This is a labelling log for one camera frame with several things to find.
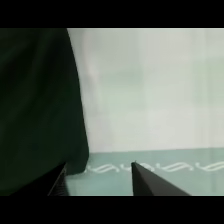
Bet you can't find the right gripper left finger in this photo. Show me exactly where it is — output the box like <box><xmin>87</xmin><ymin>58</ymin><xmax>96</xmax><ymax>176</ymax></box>
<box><xmin>47</xmin><ymin>162</ymin><xmax>70</xmax><ymax>197</ymax></box>

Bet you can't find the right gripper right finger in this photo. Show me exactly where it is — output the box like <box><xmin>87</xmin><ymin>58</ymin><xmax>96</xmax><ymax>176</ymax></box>
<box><xmin>130</xmin><ymin>161</ymin><xmax>192</xmax><ymax>197</ymax></box>

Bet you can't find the dark green garment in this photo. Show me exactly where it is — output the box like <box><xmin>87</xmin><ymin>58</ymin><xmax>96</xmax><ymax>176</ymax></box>
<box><xmin>0</xmin><ymin>28</ymin><xmax>90</xmax><ymax>197</ymax></box>

